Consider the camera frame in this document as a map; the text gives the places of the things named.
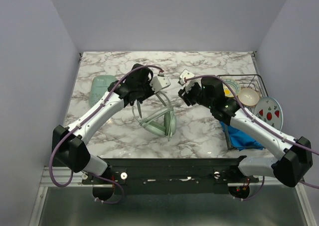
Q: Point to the mint green wired headphones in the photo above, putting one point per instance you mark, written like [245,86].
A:
[161,122]

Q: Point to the patterned yellow centre bowl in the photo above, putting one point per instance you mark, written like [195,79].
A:
[234,88]

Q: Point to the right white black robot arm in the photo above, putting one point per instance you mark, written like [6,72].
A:
[292,158]

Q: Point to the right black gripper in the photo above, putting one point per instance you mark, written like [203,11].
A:
[187,96]

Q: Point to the blue plate with red fruit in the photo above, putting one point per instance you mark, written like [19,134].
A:
[269,110]

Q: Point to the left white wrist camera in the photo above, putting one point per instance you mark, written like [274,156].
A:
[159,83]

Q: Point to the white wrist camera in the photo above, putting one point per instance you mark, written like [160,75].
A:
[159,83]
[185,80]

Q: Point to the mint green rectangular tray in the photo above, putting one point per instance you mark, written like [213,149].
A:
[99,86]

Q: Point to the cream plain bowl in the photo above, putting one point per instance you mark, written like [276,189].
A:
[248,97]

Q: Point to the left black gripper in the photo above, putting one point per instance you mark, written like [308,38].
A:
[147,82]

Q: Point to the aluminium extrusion frame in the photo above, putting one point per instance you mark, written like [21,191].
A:
[273,205]

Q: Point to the blue cloth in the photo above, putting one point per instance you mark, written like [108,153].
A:
[239,140]

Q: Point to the black wire dish rack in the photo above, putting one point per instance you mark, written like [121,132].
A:
[252,81]

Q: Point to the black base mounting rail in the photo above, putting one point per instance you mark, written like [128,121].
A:
[177,176]

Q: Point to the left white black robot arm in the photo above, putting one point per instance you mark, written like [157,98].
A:
[69,143]

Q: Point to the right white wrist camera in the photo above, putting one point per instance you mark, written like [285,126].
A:
[185,80]

